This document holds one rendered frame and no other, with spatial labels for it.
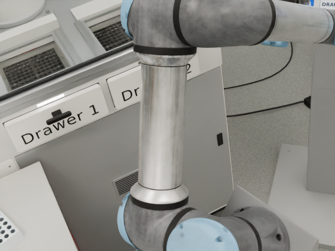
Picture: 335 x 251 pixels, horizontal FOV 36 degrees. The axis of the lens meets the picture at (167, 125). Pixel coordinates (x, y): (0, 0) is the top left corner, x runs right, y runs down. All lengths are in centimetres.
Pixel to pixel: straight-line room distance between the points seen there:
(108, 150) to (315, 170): 89
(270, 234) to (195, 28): 44
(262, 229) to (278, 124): 161
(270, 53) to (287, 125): 59
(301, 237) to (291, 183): 125
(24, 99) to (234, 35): 77
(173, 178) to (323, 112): 105
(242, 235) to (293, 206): 129
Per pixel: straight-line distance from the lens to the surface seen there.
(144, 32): 91
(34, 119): 151
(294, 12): 100
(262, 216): 107
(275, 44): 124
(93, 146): 167
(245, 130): 260
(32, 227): 146
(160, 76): 93
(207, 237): 92
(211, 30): 85
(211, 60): 167
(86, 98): 152
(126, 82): 154
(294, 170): 238
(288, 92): 279
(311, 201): 227
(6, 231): 143
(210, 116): 182
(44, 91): 148
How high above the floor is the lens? 186
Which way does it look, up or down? 44 degrees down
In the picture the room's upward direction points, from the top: 12 degrees counter-clockwise
